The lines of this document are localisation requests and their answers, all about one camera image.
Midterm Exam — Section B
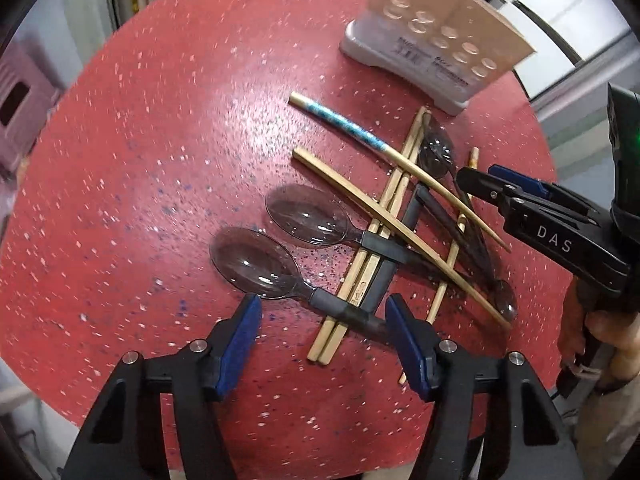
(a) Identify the yellow patterned chopstick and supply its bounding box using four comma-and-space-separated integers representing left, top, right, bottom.
398, 146, 481, 386

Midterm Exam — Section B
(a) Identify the plain bamboo chopstick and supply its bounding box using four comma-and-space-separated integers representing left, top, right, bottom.
293, 148, 512, 330

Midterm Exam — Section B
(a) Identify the blue patterned chopstick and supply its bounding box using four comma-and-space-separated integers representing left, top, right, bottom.
288, 92, 511, 252

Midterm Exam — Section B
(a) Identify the right hand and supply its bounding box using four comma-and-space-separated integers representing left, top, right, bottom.
558, 278, 639, 382

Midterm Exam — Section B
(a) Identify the beige utensil holder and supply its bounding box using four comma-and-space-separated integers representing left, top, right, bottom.
341, 0, 534, 116

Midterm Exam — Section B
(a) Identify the pink plastic stool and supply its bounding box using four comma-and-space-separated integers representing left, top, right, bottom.
1, 44, 61, 172

